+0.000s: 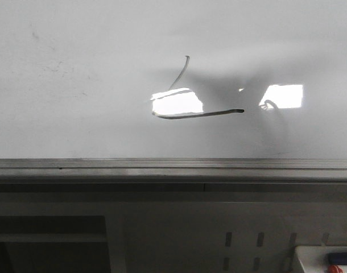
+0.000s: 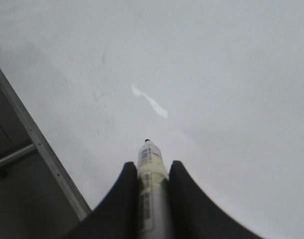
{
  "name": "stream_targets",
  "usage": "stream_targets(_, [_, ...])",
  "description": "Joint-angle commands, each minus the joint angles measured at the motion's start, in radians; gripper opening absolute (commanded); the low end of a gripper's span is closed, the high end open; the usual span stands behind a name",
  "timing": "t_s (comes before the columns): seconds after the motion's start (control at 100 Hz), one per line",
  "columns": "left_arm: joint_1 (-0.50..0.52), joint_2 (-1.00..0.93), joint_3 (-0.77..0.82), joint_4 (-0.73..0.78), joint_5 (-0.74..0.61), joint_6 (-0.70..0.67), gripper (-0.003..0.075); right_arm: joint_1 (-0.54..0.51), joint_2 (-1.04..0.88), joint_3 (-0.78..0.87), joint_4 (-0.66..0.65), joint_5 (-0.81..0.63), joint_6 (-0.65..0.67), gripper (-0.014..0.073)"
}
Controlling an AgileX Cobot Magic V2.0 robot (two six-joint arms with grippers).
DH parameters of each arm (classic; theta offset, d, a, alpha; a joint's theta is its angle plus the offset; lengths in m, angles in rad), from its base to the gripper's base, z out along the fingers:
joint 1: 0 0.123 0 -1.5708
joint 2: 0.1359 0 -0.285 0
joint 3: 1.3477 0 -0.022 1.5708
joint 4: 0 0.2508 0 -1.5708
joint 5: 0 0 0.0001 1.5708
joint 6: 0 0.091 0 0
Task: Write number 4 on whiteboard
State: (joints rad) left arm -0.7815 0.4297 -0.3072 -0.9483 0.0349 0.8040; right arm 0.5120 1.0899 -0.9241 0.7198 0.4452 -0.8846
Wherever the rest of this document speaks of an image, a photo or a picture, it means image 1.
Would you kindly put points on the dark blue eraser block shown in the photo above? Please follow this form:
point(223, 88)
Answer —
point(339, 258)

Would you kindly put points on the white whiteboard with metal frame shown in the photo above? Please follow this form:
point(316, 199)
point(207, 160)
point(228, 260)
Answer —
point(229, 89)

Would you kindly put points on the red small object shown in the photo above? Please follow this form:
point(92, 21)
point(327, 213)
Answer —
point(333, 268)

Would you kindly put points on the white storage bin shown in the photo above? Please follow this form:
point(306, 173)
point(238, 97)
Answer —
point(314, 258)

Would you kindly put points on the grey pegboard panel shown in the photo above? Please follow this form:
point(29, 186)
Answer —
point(245, 236)

